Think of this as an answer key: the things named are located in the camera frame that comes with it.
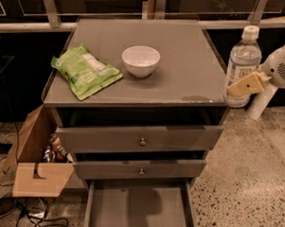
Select grey middle drawer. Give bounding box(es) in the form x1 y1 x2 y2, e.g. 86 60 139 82
73 159 206 180

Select clear blue plastic water bottle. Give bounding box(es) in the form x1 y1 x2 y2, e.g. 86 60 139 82
223 26 261 108

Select metal window railing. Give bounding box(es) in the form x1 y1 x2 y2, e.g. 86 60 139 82
0 0 285 34

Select grey drawer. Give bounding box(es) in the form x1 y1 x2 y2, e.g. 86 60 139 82
57 125 223 153
83 179 197 227
73 159 206 180

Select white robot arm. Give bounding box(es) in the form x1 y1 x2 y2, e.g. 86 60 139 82
227 44 285 97

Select items inside cardboard box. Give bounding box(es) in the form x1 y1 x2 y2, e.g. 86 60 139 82
42 133 72 164

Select grey bottom drawer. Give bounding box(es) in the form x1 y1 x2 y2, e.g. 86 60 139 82
83 179 197 227

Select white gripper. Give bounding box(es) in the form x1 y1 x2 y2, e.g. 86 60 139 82
226 45 285 97

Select black cables on floor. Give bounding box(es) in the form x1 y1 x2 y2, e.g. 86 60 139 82
0 117 79 227

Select white ceramic bowl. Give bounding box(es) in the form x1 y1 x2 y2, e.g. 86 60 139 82
121 45 160 78

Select green snack bag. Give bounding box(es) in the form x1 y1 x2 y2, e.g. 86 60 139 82
51 43 123 100

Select grey top drawer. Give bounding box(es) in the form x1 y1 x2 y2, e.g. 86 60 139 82
57 125 223 153

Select brown cardboard box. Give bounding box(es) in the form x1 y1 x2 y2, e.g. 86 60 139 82
3 106 74 198

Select grey drawer cabinet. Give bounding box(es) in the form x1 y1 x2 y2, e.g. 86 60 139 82
35 13 235 227

